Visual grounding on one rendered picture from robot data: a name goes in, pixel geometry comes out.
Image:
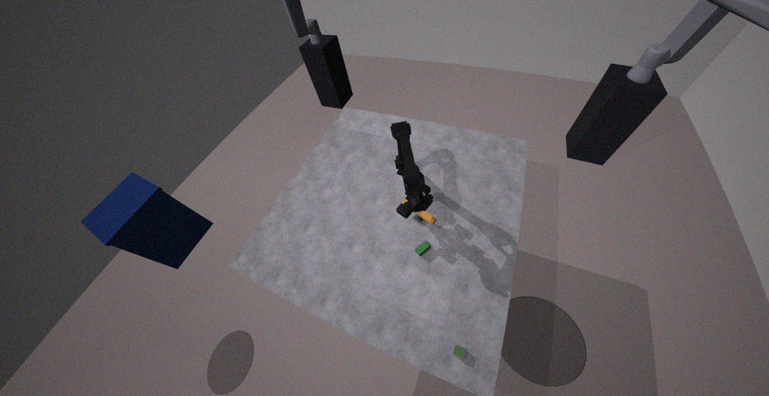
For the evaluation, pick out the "green cube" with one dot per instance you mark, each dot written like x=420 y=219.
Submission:
x=459 y=351

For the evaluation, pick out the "green rectangular block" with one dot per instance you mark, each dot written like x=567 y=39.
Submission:
x=422 y=248

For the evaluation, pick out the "orange bar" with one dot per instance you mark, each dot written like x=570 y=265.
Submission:
x=424 y=215

